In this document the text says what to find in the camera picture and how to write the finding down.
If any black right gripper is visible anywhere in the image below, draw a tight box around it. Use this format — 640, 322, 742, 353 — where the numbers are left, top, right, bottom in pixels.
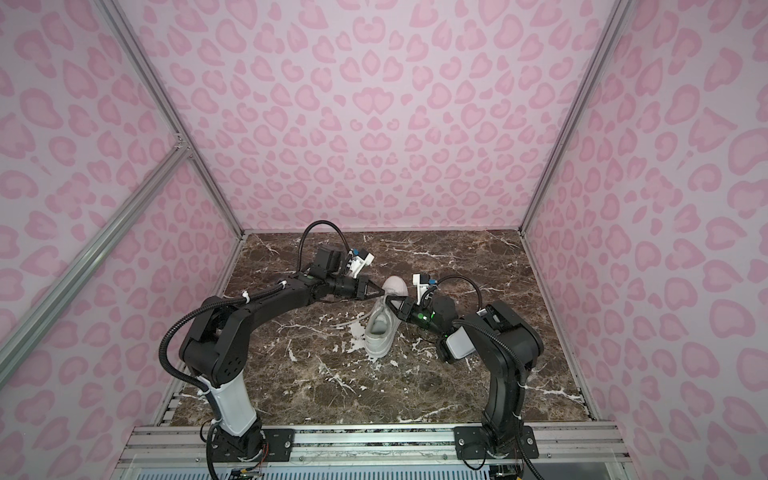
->
384, 299, 446, 339

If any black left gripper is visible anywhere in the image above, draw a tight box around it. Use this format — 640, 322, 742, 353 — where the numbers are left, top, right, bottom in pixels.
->
327, 275, 386, 300

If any white sneaker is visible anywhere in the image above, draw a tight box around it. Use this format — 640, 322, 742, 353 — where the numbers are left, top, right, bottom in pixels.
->
364, 276, 408, 359

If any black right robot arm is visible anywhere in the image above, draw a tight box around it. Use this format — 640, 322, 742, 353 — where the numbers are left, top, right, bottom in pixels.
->
385, 295, 544, 461

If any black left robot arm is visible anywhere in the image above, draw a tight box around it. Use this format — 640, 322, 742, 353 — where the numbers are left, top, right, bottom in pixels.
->
179, 245, 384, 458

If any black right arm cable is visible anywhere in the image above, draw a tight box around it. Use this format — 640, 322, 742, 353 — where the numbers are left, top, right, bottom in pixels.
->
428, 274, 484, 313

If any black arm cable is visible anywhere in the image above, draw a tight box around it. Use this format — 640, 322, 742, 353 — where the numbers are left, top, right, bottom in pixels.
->
428, 274, 484, 313
296, 219, 352, 274

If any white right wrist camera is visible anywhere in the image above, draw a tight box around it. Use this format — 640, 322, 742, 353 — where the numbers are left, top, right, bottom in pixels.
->
412, 273, 437, 304

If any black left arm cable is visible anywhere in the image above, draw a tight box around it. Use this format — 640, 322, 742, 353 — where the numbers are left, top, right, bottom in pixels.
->
296, 219, 352, 274

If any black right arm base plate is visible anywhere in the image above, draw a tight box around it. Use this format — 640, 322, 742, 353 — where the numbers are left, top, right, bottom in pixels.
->
452, 425, 540, 460

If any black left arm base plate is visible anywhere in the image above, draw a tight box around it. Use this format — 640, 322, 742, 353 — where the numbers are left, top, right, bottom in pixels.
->
206, 427, 295, 463

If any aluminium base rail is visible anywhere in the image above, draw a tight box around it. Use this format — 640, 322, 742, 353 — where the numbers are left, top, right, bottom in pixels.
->
110, 422, 637, 480

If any aluminium diagonal frame strut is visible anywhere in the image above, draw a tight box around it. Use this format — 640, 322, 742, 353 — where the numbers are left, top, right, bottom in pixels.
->
1, 141, 189, 385

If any right corner frame post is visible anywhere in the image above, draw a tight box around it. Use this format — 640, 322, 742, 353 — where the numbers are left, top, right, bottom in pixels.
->
518, 0, 636, 237

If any corner frame post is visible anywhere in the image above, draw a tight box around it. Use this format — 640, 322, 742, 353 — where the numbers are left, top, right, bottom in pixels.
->
518, 0, 636, 237
93, 0, 246, 239

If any left corner frame post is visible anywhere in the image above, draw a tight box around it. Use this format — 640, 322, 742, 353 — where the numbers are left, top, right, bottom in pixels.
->
93, 0, 246, 239

